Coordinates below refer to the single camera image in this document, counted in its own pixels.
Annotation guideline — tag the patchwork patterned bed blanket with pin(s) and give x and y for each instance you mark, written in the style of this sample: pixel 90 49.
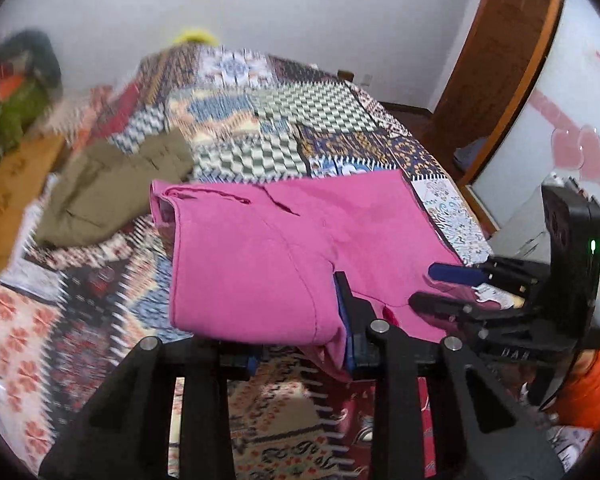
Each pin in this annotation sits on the patchwork patterned bed blanket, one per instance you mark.
pixel 80 310

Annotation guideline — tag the pink pants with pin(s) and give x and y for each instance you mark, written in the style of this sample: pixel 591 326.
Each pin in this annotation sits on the pink pants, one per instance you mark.
pixel 260 270

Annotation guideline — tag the wooden door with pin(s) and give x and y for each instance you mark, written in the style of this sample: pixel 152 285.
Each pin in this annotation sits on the wooden door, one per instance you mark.
pixel 495 35
pixel 525 85

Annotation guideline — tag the white wall outlet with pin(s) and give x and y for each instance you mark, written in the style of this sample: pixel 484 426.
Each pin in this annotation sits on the white wall outlet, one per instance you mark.
pixel 365 79

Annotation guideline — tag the grey stuffed cushion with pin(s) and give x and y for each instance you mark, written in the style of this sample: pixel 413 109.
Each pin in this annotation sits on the grey stuffed cushion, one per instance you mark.
pixel 37 55

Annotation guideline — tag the white sliding wardrobe door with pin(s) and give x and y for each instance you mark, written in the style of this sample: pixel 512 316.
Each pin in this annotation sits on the white sliding wardrobe door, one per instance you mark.
pixel 580 85

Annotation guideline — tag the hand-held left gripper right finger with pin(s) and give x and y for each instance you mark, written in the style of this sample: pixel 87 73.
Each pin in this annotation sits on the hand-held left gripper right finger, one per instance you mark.
pixel 341 310

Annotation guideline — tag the yellow foam tube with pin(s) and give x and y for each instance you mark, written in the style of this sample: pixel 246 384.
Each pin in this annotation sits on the yellow foam tube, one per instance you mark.
pixel 195 36

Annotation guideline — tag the wooden bed post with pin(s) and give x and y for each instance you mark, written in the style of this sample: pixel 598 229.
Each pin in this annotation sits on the wooden bed post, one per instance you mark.
pixel 346 75

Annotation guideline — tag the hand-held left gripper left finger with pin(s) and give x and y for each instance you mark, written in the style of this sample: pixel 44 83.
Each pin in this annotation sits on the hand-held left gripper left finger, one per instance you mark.
pixel 240 360

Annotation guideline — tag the green patterned bag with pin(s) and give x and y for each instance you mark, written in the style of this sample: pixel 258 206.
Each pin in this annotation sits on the green patterned bag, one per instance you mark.
pixel 10 120

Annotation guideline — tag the olive green pants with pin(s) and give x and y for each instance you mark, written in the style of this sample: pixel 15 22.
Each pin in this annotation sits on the olive green pants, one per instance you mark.
pixel 105 190

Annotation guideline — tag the pink heart decal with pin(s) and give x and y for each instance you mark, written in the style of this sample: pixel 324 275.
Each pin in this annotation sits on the pink heart decal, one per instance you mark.
pixel 580 155

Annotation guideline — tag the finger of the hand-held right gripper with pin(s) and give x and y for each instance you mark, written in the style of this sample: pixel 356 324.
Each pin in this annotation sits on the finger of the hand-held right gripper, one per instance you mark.
pixel 445 306
pixel 452 272

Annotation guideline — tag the yellow wooden board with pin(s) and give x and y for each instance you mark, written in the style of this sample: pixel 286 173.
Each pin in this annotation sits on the yellow wooden board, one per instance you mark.
pixel 15 185

